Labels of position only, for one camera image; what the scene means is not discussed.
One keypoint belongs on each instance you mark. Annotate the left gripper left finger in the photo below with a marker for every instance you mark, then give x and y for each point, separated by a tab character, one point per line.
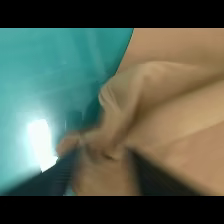
50	181

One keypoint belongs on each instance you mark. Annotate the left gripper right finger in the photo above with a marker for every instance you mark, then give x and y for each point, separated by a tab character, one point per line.
156	181

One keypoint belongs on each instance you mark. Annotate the tan garment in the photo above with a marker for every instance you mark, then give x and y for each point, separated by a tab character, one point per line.
166	110

